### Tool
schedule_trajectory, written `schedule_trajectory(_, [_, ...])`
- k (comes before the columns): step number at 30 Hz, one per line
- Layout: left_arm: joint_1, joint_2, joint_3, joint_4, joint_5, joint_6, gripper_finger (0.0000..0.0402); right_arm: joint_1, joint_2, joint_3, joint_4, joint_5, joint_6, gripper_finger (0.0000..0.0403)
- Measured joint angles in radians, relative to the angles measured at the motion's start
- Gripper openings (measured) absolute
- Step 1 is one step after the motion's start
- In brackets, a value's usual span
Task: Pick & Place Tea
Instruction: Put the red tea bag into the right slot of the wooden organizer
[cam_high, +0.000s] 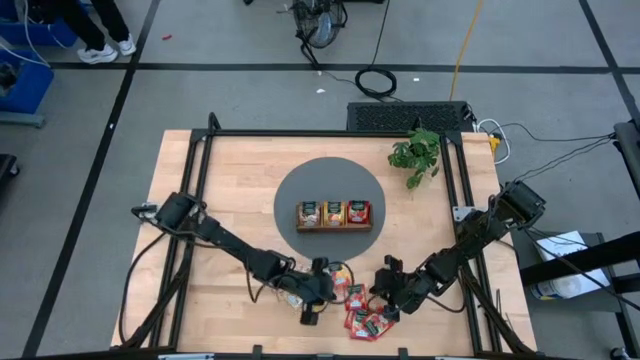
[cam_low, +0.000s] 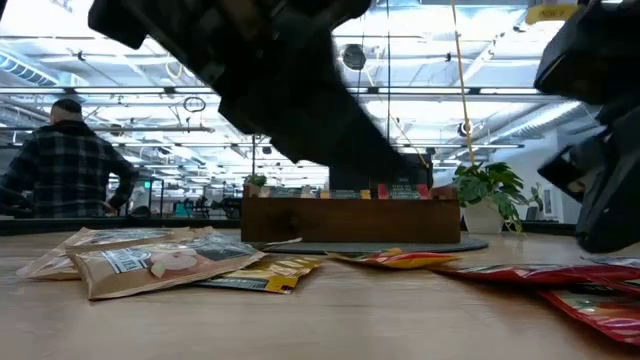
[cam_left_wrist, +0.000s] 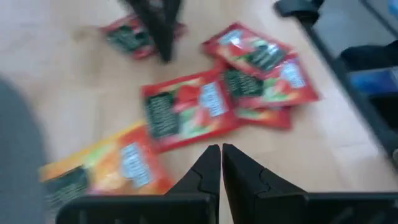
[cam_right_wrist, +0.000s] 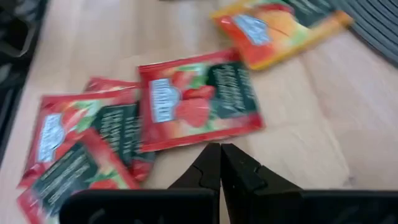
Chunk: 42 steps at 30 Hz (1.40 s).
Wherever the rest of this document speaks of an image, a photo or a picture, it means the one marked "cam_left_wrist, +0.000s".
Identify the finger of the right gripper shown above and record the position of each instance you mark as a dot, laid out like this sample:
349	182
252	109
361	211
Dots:
146	15
172	15

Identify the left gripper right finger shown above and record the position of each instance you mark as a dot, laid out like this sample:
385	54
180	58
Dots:
273	208

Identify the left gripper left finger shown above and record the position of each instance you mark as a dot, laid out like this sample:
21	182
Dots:
186	208

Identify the orange mango tea packet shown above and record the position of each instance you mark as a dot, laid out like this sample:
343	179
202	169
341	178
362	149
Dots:
118	168

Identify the round grey woven placemat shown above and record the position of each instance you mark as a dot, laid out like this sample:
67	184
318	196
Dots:
18	155

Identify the black aluminium table frame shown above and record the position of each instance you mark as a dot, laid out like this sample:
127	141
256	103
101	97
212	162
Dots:
295	7

